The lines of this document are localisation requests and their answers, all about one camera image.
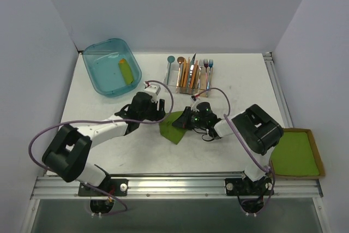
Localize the green paper napkin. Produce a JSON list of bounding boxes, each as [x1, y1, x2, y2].
[[159, 111, 186, 145]]

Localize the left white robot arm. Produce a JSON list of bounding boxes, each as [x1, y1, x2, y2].
[[42, 92, 165, 195]]

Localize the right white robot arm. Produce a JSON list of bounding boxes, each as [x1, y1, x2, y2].
[[172, 102, 284, 194]]

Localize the rolled green napkin bundle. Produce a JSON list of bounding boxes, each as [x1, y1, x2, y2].
[[118, 58, 134, 85]]

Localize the green napkin stack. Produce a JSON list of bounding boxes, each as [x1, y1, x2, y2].
[[270, 132, 320, 177]]

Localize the cardboard napkin tray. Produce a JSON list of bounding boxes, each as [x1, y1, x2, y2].
[[269, 128, 326, 180]]

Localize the clear cutlery organizer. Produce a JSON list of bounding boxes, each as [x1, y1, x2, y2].
[[164, 58, 213, 95]]

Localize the black knife in organizer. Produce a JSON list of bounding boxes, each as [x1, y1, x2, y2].
[[190, 53, 197, 82]]

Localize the teal spoon in organizer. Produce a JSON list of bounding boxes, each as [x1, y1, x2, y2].
[[166, 55, 175, 85]]

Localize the blue iridescent fork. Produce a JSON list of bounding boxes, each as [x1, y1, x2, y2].
[[207, 59, 214, 89]]

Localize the copper spoon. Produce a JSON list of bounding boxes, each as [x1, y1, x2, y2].
[[177, 56, 185, 87]]

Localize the teal plastic bin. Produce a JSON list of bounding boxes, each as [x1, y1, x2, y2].
[[82, 38, 142, 97]]

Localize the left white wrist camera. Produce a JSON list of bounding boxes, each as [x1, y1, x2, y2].
[[143, 82, 161, 101]]

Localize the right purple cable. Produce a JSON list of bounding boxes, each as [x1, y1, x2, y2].
[[192, 87, 276, 216]]

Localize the purple cable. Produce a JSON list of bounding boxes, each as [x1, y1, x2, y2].
[[192, 87, 276, 216], [28, 80, 175, 214]]

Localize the aluminium frame rail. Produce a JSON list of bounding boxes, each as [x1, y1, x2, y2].
[[31, 173, 323, 200]]

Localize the right side aluminium rail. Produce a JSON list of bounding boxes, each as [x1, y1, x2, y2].
[[263, 52, 293, 128]]

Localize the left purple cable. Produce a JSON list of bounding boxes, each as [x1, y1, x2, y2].
[[28, 80, 175, 214]]

